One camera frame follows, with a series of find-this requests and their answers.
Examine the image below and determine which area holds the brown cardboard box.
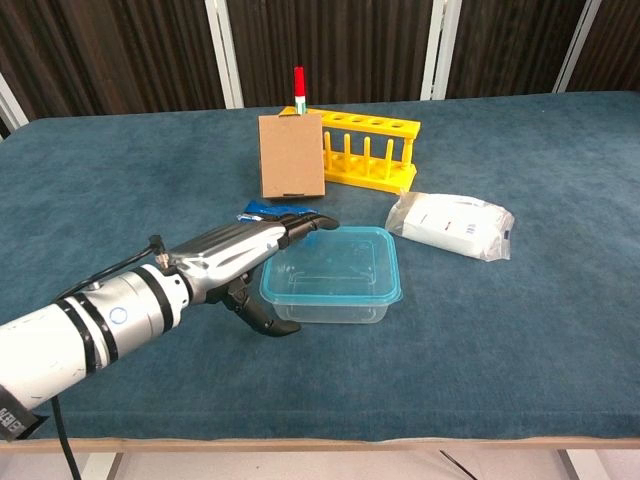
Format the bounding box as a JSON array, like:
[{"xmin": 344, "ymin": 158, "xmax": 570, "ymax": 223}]
[{"xmin": 257, "ymin": 112, "xmax": 327, "ymax": 201}]

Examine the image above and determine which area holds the blue table cloth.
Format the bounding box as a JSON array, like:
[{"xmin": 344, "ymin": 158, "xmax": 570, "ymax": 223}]
[{"xmin": 0, "ymin": 89, "xmax": 640, "ymax": 444}]

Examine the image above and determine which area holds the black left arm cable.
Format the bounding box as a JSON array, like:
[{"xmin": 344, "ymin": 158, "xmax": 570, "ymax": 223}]
[{"xmin": 49, "ymin": 233, "xmax": 169, "ymax": 480}]

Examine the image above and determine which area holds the white tissue pack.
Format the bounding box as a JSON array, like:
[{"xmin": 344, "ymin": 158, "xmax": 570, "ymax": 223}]
[{"xmin": 384, "ymin": 190, "xmax": 516, "ymax": 262}]

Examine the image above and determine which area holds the white metal frame post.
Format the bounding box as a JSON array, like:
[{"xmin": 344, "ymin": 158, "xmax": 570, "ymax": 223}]
[
  {"xmin": 419, "ymin": 0, "xmax": 464, "ymax": 101},
  {"xmin": 552, "ymin": 0, "xmax": 606, "ymax": 94},
  {"xmin": 0, "ymin": 72, "xmax": 29, "ymax": 132},
  {"xmin": 204, "ymin": 0, "xmax": 245, "ymax": 109}
]

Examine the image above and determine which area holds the clear plastic container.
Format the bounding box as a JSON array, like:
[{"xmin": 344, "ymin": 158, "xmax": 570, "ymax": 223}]
[{"xmin": 264, "ymin": 234, "xmax": 396, "ymax": 326}]

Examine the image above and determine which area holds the blue snack packet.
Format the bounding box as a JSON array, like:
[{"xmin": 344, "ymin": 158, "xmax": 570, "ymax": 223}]
[{"xmin": 235, "ymin": 199, "xmax": 321, "ymax": 224}]

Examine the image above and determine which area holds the blue container lid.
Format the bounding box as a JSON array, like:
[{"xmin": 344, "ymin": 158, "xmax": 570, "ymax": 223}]
[{"xmin": 259, "ymin": 225, "xmax": 405, "ymax": 306}]

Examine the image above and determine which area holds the wooden edged table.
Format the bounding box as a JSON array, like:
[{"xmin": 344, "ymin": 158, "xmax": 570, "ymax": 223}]
[{"xmin": 0, "ymin": 433, "xmax": 640, "ymax": 480}]

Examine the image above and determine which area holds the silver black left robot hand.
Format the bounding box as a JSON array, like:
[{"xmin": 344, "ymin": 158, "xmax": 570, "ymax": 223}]
[{"xmin": 162, "ymin": 212, "xmax": 341, "ymax": 339}]

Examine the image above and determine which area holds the red capped tube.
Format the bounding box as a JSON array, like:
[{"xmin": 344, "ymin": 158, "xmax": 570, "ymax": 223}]
[{"xmin": 292, "ymin": 65, "xmax": 308, "ymax": 117}]

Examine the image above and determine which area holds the yellow plastic test tube rack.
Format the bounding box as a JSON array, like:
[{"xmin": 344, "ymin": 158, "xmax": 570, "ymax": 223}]
[{"xmin": 278, "ymin": 105, "xmax": 422, "ymax": 195}]

